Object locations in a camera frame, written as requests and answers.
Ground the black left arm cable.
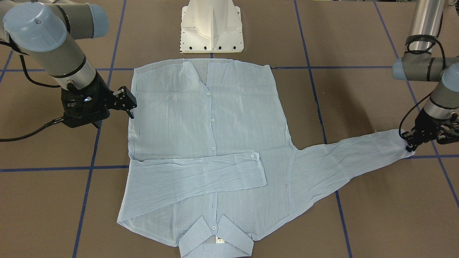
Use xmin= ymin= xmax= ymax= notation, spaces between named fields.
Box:
xmin=398 ymin=34 xmax=447 ymax=134

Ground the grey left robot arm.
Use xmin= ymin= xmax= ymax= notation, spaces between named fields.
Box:
xmin=392 ymin=0 xmax=459 ymax=152

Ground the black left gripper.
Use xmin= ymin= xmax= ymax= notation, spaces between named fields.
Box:
xmin=400 ymin=109 xmax=459 ymax=152

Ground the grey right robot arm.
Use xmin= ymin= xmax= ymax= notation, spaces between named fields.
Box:
xmin=1 ymin=0 xmax=137 ymax=128

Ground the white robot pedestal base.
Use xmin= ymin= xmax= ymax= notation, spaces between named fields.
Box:
xmin=179 ymin=0 xmax=244 ymax=53

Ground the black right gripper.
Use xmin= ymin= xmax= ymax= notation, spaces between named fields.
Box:
xmin=61 ymin=72 xmax=137 ymax=129

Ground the light blue striped button shirt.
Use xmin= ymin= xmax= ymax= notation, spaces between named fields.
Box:
xmin=117 ymin=59 xmax=413 ymax=258

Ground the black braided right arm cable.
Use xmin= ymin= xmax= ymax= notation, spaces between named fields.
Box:
xmin=0 ymin=39 xmax=67 ymax=142

